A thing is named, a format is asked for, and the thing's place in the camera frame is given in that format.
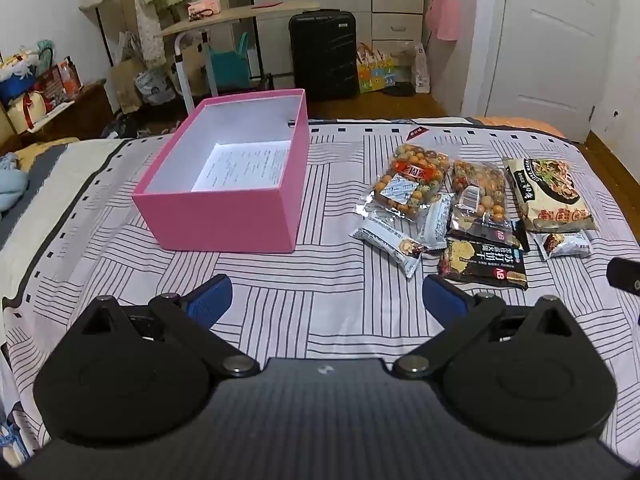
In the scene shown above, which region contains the pink hanging cloth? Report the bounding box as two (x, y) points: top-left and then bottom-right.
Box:
(425, 0), (461, 42)

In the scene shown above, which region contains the cream bag with red ribbon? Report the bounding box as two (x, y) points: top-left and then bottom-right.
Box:
(5, 87), (56, 133)

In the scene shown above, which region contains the beige noodle packet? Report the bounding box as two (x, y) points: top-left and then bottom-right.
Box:
(501, 156), (598, 234)

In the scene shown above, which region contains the teal shopping bag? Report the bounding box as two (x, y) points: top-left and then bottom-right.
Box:
(207, 32), (251, 92)

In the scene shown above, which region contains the small pink box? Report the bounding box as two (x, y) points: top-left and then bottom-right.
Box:
(187, 0), (223, 18)

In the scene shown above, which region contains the black bag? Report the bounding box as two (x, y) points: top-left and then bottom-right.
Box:
(102, 112), (151, 139)

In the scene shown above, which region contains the wooden top side table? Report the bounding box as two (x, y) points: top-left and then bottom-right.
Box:
(160, 1), (321, 116)

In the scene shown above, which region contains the white plastic bag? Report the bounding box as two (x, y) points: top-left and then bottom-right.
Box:
(411, 41), (431, 94)

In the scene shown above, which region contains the brown wooden nightstand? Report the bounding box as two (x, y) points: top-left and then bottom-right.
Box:
(0, 80), (113, 153)

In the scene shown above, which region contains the black cracker packet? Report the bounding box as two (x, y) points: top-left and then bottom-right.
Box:
(446, 220), (531, 253)
(436, 237), (530, 291)

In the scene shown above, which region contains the colourful gift box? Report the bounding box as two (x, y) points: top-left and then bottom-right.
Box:
(356, 42), (401, 95)

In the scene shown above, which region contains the white printed bag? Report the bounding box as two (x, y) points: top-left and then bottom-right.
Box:
(135, 67), (177, 106)

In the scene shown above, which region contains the white printed paper sheet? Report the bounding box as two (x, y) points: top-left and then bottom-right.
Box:
(191, 140), (292, 193)

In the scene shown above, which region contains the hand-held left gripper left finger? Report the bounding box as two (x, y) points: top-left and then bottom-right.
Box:
(75, 274), (261, 379)

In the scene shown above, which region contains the clear mixed nut packet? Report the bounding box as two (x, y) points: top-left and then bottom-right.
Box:
(448, 159), (516, 233)

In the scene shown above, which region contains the white door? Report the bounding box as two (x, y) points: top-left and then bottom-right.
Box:
(492, 0), (640, 143)

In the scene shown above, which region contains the pink cardboard box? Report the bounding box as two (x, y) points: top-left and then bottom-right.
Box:
(131, 88), (311, 254)

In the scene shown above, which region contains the red label mixed nut packet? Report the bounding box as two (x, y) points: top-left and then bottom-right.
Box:
(356, 143), (451, 221)

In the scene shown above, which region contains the small white blue snack packet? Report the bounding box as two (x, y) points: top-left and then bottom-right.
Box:
(532, 230), (593, 261)
(417, 192), (455, 252)
(354, 215), (430, 279)

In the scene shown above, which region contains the striped printed bedsheet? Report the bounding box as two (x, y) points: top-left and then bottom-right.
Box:
(0, 117), (640, 480)

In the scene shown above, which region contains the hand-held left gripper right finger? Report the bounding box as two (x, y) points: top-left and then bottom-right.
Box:
(392, 274), (576, 380)

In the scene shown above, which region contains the brown paper bag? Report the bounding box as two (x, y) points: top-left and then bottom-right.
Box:
(109, 31), (148, 113)

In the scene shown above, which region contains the black suitcase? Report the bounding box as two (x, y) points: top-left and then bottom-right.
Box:
(288, 8), (360, 102)

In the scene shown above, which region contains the orange blanket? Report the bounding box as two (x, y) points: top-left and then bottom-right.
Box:
(472, 115), (581, 141)

